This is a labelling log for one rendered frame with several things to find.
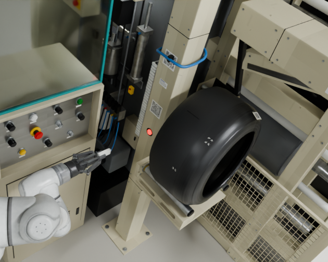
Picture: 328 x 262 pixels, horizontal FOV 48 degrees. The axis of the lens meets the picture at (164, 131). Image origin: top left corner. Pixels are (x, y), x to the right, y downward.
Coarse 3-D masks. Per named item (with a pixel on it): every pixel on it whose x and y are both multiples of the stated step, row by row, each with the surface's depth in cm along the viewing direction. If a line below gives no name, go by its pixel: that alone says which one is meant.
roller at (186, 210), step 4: (144, 168) 195; (148, 168) 194; (148, 172) 193; (152, 176) 192; (164, 188) 188; (168, 192) 186; (172, 196) 185; (172, 200) 186; (176, 200) 184; (176, 204) 184; (180, 204) 183; (184, 204) 182; (180, 208) 183; (184, 208) 181; (188, 208) 181; (192, 208) 182; (184, 212) 182; (188, 212) 180; (192, 212) 181; (188, 216) 181
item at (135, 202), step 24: (192, 0) 142; (216, 0) 145; (168, 24) 156; (192, 24) 146; (168, 48) 160; (192, 48) 156; (168, 72) 166; (192, 72) 169; (168, 96) 172; (144, 120) 192; (144, 144) 200; (144, 192) 225; (120, 216) 253; (144, 216) 253
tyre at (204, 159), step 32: (192, 96) 163; (224, 96) 163; (160, 128) 163; (192, 128) 153; (224, 128) 151; (256, 128) 169; (160, 160) 161; (192, 160) 151; (224, 160) 200; (192, 192) 159
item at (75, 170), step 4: (72, 160) 167; (68, 164) 162; (72, 164) 162; (76, 164) 166; (72, 168) 161; (76, 168) 162; (80, 168) 165; (84, 168) 166; (72, 172) 161; (76, 172) 163; (80, 172) 165; (72, 176) 162
